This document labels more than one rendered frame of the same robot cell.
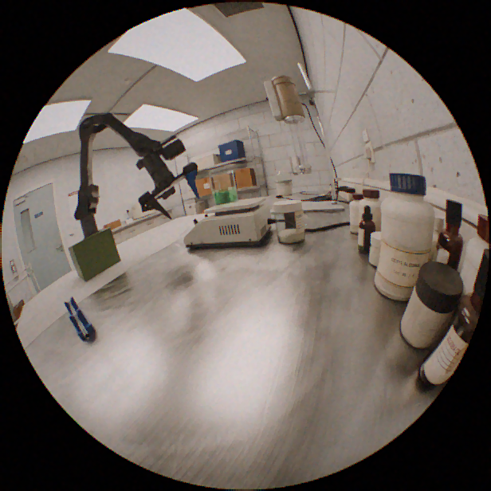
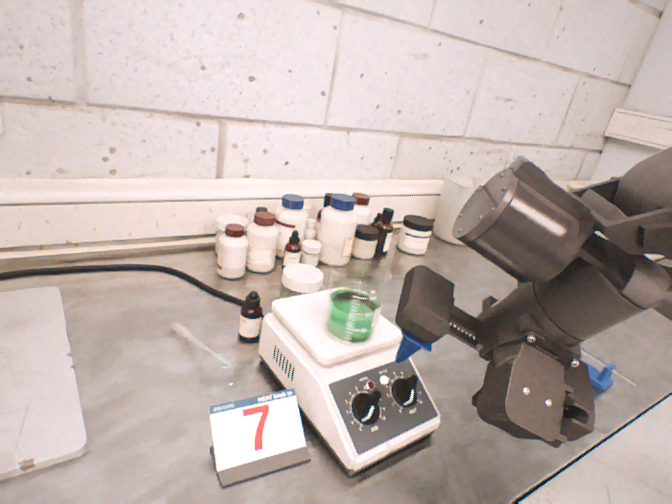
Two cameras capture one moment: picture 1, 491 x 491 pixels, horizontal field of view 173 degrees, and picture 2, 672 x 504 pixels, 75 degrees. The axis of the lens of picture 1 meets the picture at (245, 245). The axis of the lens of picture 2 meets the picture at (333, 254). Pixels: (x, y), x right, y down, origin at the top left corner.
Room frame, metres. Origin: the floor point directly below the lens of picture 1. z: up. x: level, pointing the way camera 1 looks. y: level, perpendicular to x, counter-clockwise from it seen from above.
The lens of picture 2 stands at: (0.82, 0.19, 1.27)
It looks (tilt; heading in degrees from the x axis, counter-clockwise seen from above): 24 degrees down; 207
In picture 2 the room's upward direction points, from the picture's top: 11 degrees clockwise
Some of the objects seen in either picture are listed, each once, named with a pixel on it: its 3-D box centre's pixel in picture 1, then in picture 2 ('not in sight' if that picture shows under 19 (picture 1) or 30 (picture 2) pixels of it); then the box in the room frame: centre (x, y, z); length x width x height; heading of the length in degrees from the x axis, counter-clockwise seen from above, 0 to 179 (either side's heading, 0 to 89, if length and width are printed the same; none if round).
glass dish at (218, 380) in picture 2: not in sight; (223, 375); (0.51, -0.08, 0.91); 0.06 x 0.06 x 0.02
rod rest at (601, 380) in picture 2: (76, 314); (579, 358); (0.13, 0.28, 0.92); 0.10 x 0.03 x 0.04; 64
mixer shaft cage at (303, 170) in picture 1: (300, 145); not in sight; (0.68, -0.29, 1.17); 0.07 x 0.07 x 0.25
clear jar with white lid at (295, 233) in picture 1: (289, 221); (299, 296); (0.34, -0.10, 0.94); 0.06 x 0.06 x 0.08
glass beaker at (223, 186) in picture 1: (225, 188); (352, 302); (0.43, 0.02, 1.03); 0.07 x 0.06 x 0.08; 131
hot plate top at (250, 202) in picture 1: (237, 204); (336, 320); (0.42, 0.00, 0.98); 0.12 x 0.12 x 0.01; 67
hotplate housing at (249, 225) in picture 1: (229, 222); (342, 362); (0.43, 0.03, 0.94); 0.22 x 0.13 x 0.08; 67
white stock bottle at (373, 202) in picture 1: (371, 215); (261, 241); (0.25, -0.25, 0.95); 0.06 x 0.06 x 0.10
